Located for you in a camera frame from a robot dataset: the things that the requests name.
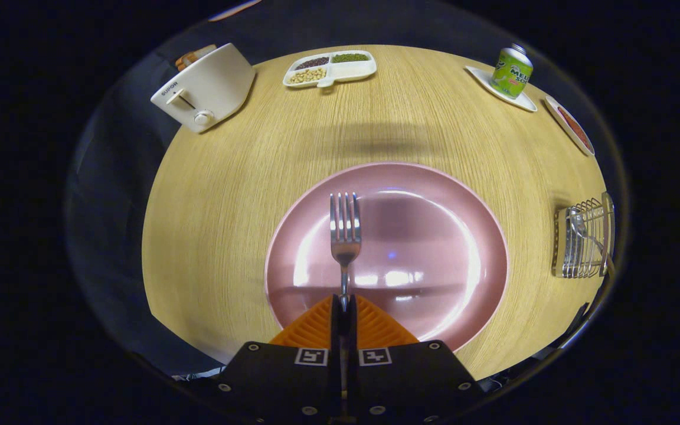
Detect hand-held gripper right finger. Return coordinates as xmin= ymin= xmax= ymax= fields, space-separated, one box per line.
xmin=345 ymin=295 xmax=488 ymax=425

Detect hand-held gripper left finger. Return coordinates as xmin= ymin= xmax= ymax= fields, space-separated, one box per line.
xmin=213 ymin=295 xmax=345 ymax=425

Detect metal fork brown handle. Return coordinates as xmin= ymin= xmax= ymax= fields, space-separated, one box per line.
xmin=329 ymin=192 xmax=363 ymax=312

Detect metal spoon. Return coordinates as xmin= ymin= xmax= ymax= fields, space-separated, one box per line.
xmin=568 ymin=211 xmax=616 ymax=278

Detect pink round plate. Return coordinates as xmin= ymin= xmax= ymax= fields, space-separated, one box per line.
xmin=264 ymin=162 xmax=509 ymax=356

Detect white square coaster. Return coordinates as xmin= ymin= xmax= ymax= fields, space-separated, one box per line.
xmin=465 ymin=66 xmax=538 ymax=113

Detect red-brown meat piece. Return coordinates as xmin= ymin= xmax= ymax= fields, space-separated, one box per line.
xmin=557 ymin=106 xmax=593 ymax=152

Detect white toaster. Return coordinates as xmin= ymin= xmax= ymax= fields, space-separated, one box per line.
xmin=151 ymin=43 xmax=257 ymax=134

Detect white oval plate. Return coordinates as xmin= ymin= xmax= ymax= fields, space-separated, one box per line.
xmin=544 ymin=95 xmax=596 ymax=158

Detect yellow soybeans portion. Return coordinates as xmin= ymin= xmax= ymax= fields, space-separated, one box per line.
xmin=289 ymin=68 xmax=328 ymax=85

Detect white divided dish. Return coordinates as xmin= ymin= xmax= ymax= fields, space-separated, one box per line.
xmin=283 ymin=50 xmax=378 ymax=89

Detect green label soda bottle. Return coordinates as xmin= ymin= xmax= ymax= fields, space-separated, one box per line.
xmin=490 ymin=44 xmax=534 ymax=100

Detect brown toast slices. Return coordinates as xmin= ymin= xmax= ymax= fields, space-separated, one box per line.
xmin=175 ymin=44 xmax=218 ymax=72

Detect metal wire drain basket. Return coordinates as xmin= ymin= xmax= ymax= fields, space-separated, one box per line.
xmin=551 ymin=191 xmax=616 ymax=280

